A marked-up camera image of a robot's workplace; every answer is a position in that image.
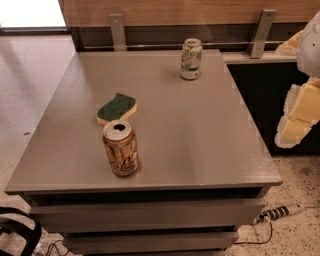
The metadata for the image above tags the grey drawer cabinet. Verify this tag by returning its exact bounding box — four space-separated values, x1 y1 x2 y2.
4 49 284 256

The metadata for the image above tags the grey drawer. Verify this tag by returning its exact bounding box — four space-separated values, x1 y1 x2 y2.
31 199 264 233
63 232 239 255

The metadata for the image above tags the metal wall bracket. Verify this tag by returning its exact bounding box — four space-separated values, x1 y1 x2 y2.
108 13 127 51
249 9 276 59

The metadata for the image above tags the upper grey drawer front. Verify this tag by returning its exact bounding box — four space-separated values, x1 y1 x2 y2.
31 199 264 233

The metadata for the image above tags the gold brown soda can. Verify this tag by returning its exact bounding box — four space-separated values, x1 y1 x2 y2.
103 120 139 177

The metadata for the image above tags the black chair part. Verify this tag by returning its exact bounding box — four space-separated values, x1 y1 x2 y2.
0 207 42 256

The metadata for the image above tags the white black power strip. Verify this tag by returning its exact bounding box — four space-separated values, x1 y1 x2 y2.
254 204 305 224

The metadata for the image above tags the white green 7up can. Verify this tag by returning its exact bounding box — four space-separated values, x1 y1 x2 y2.
180 38 202 80

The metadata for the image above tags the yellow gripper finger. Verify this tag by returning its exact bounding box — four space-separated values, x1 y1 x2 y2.
275 31 303 56
274 79 320 149

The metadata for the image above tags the lower grey drawer front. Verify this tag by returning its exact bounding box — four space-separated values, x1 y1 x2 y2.
63 232 239 255

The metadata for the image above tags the black cable on floor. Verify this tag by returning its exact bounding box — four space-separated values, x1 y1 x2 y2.
233 221 274 246

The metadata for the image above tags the horizontal metal rail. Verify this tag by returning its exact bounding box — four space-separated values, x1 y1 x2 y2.
83 40 284 50

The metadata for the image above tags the left metal wall bracket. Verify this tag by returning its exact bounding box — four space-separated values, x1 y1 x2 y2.
108 13 127 51

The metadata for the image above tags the right metal wall bracket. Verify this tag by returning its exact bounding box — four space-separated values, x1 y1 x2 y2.
249 9 276 59

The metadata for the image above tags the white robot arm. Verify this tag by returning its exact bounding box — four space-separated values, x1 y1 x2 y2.
274 11 320 148

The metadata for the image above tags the green yellow sponge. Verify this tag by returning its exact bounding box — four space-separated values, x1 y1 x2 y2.
97 93 137 125

